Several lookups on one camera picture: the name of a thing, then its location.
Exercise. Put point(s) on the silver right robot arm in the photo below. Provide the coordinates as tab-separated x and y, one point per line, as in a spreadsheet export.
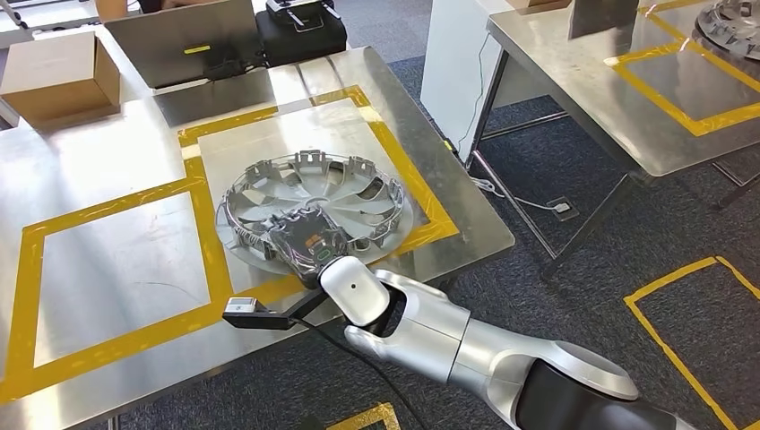
451	344

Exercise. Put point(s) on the silver floor socket plate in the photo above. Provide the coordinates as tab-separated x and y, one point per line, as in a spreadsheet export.
563	209

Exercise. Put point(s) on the black power adapter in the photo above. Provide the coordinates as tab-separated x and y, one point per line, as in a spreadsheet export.
222	70

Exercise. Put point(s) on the brown cardboard box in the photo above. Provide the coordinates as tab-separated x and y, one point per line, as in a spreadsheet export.
59	77
537	5

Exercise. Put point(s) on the white cabinet panel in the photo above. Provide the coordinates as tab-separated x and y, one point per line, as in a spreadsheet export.
451	77

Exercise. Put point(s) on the yellow bench tape square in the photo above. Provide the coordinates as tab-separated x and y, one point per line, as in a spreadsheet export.
30	297
415	184

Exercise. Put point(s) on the black carry case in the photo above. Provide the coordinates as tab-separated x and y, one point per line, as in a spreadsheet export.
303	41

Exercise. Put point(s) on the yellow floor tape square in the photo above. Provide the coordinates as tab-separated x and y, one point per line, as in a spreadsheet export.
665	344
365	418

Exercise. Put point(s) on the steel workbench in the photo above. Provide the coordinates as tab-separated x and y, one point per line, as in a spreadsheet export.
119	249
582	101

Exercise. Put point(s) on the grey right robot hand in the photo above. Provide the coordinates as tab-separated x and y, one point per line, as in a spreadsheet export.
309	243

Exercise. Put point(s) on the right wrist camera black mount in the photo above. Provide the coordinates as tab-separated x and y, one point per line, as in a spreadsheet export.
255	317

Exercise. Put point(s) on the person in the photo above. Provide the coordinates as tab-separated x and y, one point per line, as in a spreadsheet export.
113	7

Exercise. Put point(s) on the silver plastic hubcap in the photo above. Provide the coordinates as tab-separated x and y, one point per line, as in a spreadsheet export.
730	26
356	202

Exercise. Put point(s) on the grey laptop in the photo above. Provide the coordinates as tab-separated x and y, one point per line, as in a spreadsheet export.
178	47

